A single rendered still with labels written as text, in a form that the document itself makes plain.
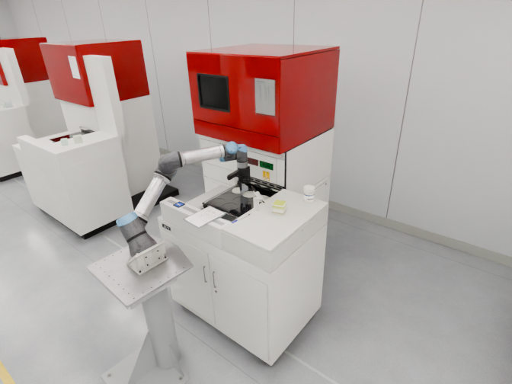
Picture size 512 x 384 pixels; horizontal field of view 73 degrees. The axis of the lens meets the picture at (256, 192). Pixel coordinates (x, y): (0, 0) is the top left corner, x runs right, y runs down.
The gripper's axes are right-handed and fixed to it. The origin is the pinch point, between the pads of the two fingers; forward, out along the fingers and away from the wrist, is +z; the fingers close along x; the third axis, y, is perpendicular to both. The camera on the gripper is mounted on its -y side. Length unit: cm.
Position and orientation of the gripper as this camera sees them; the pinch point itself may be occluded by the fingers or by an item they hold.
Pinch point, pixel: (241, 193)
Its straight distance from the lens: 244.7
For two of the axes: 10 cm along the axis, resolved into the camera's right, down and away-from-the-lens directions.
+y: 10.0, -0.4, 0.2
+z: 0.3, 8.9, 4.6
